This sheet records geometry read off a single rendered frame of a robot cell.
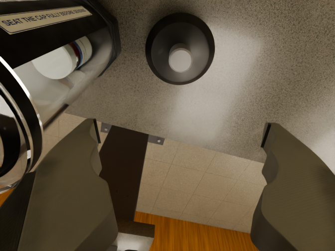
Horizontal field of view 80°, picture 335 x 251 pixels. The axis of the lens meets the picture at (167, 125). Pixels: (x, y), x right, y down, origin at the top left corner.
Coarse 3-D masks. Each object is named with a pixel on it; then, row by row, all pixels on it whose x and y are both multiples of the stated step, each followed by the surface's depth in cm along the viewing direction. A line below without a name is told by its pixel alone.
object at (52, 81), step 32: (0, 0) 14; (32, 0) 16; (96, 32) 21; (32, 64) 11; (64, 64) 14; (96, 64) 20; (0, 96) 8; (32, 96) 11; (64, 96) 14; (0, 128) 9; (0, 160) 13; (32, 160) 11; (0, 192) 12
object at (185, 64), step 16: (176, 16) 24; (192, 16) 24; (160, 32) 24; (176, 32) 24; (192, 32) 24; (208, 32) 25; (160, 48) 25; (176, 48) 23; (192, 48) 25; (208, 48) 25; (160, 64) 26; (176, 64) 23; (192, 64) 26; (208, 64) 27; (176, 80) 27; (192, 80) 28
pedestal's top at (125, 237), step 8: (120, 224) 57; (128, 224) 58; (136, 224) 58; (144, 224) 59; (120, 232) 55; (128, 232) 56; (136, 232) 56; (144, 232) 57; (152, 232) 58; (120, 240) 57; (128, 240) 57; (136, 240) 57; (144, 240) 57; (152, 240) 57; (120, 248) 60; (128, 248) 60; (136, 248) 60; (144, 248) 59
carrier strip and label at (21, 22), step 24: (48, 0) 18; (72, 0) 21; (0, 24) 11; (24, 24) 12; (48, 24) 14; (72, 24) 17; (96, 24) 21; (0, 48) 10; (24, 48) 11; (48, 48) 13
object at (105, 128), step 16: (112, 128) 102; (112, 144) 92; (128, 144) 95; (144, 144) 98; (160, 144) 156; (112, 160) 84; (128, 160) 87; (144, 160) 89; (112, 176) 78; (128, 176) 79; (112, 192) 72; (128, 192) 73; (128, 208) 68
